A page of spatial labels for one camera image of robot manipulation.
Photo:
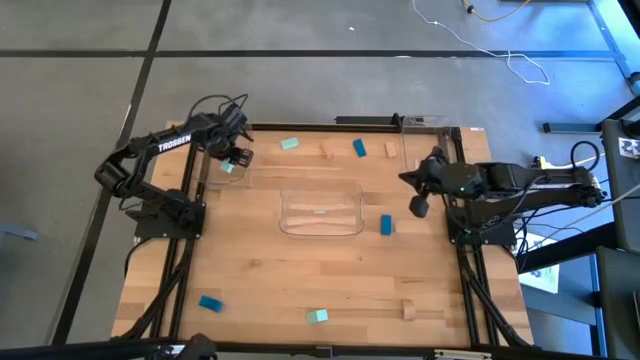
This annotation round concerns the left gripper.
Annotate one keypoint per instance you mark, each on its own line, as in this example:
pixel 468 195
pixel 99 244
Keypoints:
pixel 222 136

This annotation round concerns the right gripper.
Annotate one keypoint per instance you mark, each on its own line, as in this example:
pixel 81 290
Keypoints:
pixel 440 175

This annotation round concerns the mint green toy block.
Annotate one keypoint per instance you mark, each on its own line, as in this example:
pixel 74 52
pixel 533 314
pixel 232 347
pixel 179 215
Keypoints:
pixel 227 167
pixel 290 143
pixel 317 316

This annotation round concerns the blue toy block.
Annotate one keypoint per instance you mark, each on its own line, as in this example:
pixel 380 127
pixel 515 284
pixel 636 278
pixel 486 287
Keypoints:
pixel 386 224
pixel 359 147
pixel 211 303

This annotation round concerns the natural wood toy block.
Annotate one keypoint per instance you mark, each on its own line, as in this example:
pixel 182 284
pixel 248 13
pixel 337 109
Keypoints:
pixel 327 149
pixel 390 149
pixel 408 309

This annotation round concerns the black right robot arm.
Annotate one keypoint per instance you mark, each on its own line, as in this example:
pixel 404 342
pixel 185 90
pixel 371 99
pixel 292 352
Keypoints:
pixel 550 180

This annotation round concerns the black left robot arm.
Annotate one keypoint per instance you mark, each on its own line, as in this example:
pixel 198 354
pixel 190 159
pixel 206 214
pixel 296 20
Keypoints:
pixel 150 147

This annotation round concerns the large clear plastic bin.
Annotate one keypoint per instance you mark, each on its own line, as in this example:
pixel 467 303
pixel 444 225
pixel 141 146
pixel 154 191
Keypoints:
pixel 300 220

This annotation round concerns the white paper sheet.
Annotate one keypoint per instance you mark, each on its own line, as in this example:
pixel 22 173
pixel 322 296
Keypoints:
pixel 542 275

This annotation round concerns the black metal beam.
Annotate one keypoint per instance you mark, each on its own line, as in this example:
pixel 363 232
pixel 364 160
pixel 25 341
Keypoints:
pixel 565 247

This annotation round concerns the black side table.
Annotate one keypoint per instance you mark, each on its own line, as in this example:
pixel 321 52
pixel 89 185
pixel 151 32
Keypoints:
pixel 617 200

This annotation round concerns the black white fiducial marker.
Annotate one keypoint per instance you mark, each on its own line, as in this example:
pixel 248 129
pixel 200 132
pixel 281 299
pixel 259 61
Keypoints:
pixel 629 147

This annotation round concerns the grey floor object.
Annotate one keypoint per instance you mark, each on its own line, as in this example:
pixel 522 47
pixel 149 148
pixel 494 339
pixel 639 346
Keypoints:
pixel 17 232

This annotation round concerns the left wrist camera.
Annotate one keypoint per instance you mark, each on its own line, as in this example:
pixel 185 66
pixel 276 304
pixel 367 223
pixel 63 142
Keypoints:
pixel 234 116

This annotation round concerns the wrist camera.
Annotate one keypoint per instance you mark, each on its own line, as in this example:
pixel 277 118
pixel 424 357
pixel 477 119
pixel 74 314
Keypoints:
pixel 234 116
pixel 464 179

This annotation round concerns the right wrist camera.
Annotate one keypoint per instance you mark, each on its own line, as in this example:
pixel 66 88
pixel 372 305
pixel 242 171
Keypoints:
pixel 464 179

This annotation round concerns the black aluminium table frame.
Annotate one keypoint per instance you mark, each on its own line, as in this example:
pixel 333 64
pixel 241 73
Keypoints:
pixel 280 127

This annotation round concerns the black floor rail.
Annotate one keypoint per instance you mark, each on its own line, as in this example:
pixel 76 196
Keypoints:
pixel 570 127

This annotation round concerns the silver metal bracket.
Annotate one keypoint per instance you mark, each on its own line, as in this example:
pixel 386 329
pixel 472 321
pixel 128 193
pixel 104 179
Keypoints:
pixel 462 355

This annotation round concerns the black camera rig beam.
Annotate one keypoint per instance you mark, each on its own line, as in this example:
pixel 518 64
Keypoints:
pixel 100 350

